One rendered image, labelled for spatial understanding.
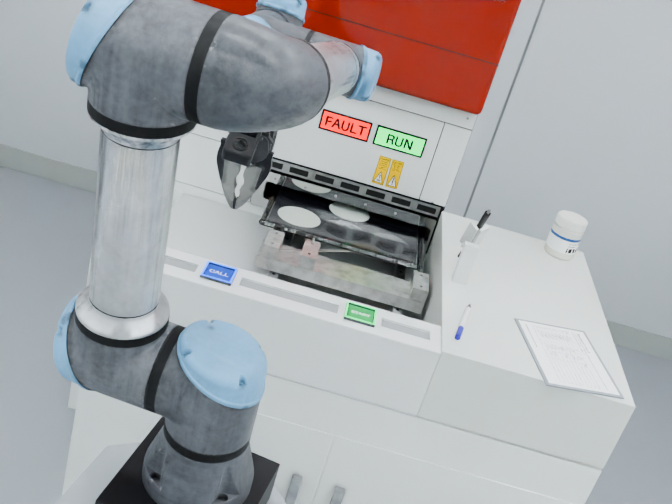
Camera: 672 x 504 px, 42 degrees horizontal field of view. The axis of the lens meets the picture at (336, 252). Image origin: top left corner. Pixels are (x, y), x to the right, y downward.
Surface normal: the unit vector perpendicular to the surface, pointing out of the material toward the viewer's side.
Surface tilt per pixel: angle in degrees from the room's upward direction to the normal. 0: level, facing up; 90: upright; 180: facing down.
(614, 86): 90
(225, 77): 78
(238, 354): 8
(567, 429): 90
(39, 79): 90
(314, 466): 90
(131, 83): 101
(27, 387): 0
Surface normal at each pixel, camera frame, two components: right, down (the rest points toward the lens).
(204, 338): 0.36, -0.78
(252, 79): 0.40, 0.26
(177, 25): 0.03, -0.36
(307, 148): -0.11, 0.43
